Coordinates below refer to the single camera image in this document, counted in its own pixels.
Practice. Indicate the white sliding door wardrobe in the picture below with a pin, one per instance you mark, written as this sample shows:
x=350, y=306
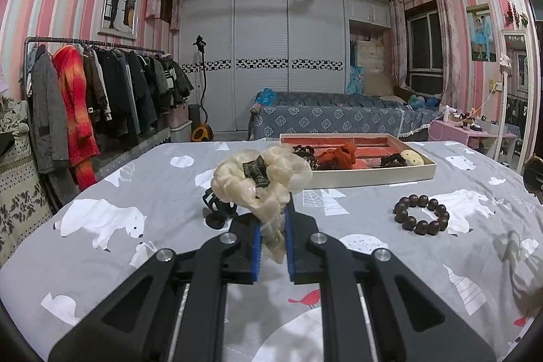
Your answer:
x=284, y=61

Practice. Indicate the garment steamer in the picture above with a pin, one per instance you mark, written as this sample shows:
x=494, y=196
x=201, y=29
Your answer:
x=201, y=90

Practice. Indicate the patterned laundry basket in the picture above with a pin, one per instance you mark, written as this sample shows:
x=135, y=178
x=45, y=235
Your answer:
x=19, y=188

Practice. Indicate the clothes rack with hanging clothes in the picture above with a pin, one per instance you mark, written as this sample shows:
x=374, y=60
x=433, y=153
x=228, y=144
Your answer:
x=97, y=90

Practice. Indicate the pink floral curtain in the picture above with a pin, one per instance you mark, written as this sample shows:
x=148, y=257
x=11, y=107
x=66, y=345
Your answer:
x=447, y=39

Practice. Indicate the rainbow beaded hair claw clip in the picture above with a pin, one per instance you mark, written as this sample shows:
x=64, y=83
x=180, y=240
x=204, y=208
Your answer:
x=303, y=155

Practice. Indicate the black spiral hair clip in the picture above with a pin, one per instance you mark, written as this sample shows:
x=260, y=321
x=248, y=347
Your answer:
x=218, y=211

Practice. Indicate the bed with blue floral cover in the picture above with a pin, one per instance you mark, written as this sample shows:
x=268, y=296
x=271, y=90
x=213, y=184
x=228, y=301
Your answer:
x=339, y=114

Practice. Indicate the white tray with red lining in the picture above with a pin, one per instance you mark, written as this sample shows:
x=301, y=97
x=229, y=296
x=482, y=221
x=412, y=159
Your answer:
x=382, y=176

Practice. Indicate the wall poster of couple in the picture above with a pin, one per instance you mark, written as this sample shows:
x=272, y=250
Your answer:
x=481, y=33

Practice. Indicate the pink storage box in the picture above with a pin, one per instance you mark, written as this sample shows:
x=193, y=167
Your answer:
x=178, y=120

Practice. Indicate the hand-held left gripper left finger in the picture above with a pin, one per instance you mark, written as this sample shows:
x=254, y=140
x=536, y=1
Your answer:
x=256, y=251

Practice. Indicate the cream satin scrunchie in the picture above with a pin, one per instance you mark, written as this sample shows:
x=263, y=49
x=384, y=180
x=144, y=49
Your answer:
x=237, y=184

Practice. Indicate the window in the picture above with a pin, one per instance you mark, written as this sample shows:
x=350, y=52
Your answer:
x=424, y=52

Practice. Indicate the pink side table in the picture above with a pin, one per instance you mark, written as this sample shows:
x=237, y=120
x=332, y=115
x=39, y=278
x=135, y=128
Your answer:
x=466, y=131

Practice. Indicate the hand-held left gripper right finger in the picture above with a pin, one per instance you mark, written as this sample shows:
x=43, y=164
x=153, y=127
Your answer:
x=289, y=247

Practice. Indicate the red scrunchie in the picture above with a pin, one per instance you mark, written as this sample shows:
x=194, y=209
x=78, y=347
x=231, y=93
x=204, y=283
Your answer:
x=339, y=156

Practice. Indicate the white framed standing mirror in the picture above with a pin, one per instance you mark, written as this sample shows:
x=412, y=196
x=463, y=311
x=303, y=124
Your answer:
x=515, y=90

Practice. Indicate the blue bag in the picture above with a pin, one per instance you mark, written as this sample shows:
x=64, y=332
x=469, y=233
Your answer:
x=266, y=97

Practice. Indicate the yellow round hair accessory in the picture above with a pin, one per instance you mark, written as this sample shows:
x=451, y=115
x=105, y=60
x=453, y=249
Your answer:
x=412, y=157

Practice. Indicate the grey polar bear bedsheet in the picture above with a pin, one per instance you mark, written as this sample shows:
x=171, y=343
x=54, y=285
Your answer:
x=106, y=260

